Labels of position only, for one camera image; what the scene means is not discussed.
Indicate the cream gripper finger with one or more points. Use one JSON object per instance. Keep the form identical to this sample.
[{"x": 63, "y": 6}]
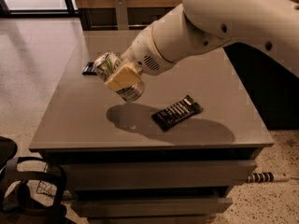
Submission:
[{"x": 125, "y": 77}]

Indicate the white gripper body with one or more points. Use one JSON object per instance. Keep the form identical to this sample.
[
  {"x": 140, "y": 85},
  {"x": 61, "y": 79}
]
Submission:
[{"x": 142, "y": 56}]

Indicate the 7up soda can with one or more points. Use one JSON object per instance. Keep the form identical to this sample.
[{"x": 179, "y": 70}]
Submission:
[{"x": 106, "y": 65}]

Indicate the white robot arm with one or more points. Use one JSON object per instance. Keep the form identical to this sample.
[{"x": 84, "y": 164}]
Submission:
[{"x": 196, "y": 27}]

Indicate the dark blue snack packet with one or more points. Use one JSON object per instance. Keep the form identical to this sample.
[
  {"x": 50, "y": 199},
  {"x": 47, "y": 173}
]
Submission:
[{"x": 89, "y": 70}]

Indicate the black snack bar wrapper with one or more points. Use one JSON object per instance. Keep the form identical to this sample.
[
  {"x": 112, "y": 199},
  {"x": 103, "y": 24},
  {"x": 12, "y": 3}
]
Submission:
[{"x": 174, "y": 114}]

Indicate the grey drawer cabinet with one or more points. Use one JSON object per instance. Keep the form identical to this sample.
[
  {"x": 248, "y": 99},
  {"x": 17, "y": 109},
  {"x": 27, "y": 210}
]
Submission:
[{"x": 86, "y": 123}]

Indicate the upper grey drawer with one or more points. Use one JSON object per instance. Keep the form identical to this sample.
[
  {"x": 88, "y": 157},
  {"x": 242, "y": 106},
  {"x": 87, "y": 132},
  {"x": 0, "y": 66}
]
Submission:
[{"x": 157, "y": 175}]

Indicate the grey drawer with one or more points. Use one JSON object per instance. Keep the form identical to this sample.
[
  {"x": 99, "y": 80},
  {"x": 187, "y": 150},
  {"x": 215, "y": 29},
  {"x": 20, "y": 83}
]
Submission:
[
  {"x": 157, "y": 175},
  {"x": 152, "y": 207}
]

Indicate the lower grey drawer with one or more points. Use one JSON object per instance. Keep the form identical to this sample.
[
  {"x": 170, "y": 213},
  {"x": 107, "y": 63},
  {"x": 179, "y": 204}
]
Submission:
[{"x": 152, "y": 207}]

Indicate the black and white striped pole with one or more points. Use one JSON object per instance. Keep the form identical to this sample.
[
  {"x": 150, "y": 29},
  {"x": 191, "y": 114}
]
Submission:
[{"x": 268, "y": 177}]

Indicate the left metal wall bracket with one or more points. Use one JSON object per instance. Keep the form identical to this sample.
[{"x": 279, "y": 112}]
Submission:
[{"x": 121, "y": 14}]

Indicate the black wire basket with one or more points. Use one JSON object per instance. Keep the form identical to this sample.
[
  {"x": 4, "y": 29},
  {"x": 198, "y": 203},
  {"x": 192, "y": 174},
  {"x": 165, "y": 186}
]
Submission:
[{"x": 50, "y": 190}]

